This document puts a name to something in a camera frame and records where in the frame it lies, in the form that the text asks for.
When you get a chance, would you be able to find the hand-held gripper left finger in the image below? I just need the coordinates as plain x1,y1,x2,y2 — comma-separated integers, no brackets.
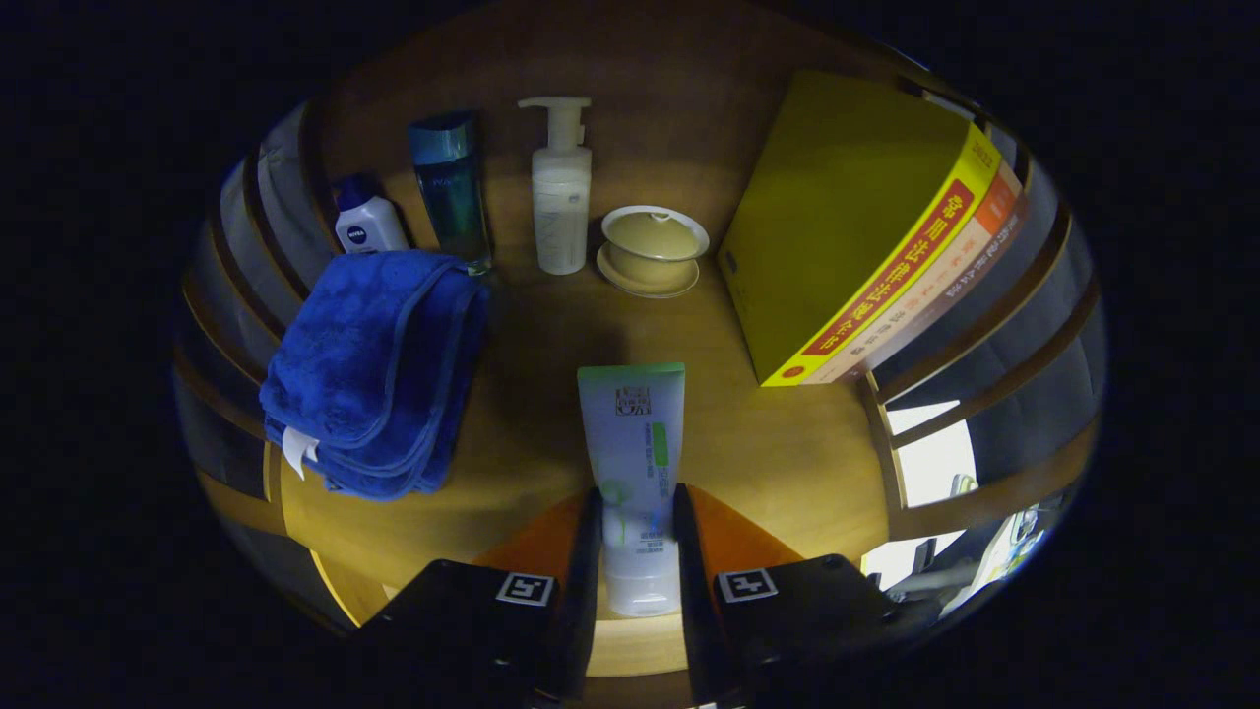
345,485,603,705

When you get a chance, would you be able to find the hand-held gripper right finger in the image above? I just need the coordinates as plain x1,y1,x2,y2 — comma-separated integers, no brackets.
672,483,941,705

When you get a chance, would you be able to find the white green tube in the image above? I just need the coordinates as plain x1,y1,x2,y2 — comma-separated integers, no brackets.
577,362,687,618

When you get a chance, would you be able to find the wooden countertop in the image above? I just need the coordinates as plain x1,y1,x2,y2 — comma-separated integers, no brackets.
281,89,892,680

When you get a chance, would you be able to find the wooden cabinet with slatted shelf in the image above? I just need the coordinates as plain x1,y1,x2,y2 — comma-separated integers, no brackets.
177,0,1103,709

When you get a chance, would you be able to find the blue folded towel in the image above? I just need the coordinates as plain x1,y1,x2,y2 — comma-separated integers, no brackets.
259,249,490,502

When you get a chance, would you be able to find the yellow lidded tea cup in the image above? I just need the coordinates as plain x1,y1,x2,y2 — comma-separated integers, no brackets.
596,205,711,299

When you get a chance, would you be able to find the white pump bottle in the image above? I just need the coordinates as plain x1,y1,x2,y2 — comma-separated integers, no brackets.
518,96,594,276

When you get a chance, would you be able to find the brown book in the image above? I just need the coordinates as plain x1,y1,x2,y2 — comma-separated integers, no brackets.
856,192,1030,380

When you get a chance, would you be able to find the yellow book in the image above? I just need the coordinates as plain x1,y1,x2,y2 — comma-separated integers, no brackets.
717,71,1002,388

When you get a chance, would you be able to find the teal bottle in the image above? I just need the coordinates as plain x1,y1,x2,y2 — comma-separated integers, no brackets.
409,110,493,275

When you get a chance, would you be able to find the small blue white bottle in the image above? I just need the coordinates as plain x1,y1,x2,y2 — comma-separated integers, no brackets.
333,174,410,255

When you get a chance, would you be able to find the orange book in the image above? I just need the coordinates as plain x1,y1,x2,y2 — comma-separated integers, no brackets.
807,162,1020,385

